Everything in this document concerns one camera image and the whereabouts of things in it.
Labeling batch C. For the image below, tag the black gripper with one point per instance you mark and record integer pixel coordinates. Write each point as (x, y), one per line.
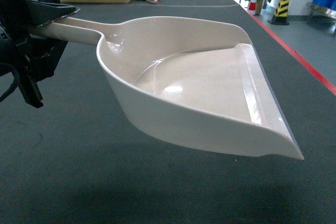
(33, 59)

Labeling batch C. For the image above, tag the beige plastic dustpan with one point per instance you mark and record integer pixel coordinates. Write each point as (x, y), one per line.
(190, 82)

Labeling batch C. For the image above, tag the stainless steel shelf rack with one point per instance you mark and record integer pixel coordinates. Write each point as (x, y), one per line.
(321, 10)

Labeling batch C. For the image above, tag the red white traffic cone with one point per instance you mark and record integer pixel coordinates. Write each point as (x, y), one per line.
(252, 7)

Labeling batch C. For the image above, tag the black yellow striped bollard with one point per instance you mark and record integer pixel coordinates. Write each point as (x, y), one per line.
(281, 13)

